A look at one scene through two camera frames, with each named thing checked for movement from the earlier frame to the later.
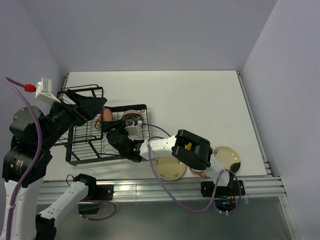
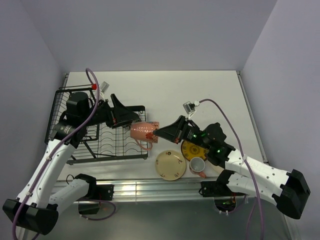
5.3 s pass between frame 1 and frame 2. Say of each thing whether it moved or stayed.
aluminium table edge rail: stayed
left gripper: moved
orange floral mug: moved
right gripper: moved
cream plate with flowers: stayed
